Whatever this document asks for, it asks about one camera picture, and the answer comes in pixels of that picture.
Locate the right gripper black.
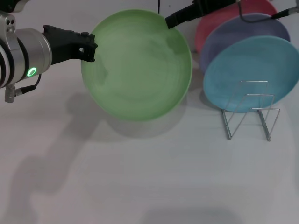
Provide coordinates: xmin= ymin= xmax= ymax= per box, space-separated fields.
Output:
xmin=164 ymin=0 xmax=238 ymax=30

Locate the left gripper silver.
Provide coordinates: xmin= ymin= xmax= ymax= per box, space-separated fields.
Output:
xmin=10 ymin=25 xmax=98 ymax=84

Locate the green plastic plate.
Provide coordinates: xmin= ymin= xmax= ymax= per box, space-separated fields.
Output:
xmin=81 ymin=9 xmax=193 ymax=122

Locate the pink plastic plate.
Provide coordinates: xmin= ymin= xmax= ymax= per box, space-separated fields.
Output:
xmin=195 ymin=0 xmax=278 ymax=53

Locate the purple plastic plate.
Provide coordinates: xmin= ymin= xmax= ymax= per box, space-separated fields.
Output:
xmin=199 ymin=13 xmax=292 ymax=73

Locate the light blue plastic plate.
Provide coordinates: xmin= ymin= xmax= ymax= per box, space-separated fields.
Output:
xmin=202 ymin=35 xmax=299 ymax=113

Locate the black cable with metal plug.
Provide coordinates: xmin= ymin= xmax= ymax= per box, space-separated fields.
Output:
xmin=236 ymin=0 xmax=299 ymax=23
xmin=4 ymin=73 xmax=42 ymax=103

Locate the metal wire plate rack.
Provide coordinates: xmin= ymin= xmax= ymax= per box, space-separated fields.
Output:
xmin=221 ymin=80 xmax=281 ymax=142

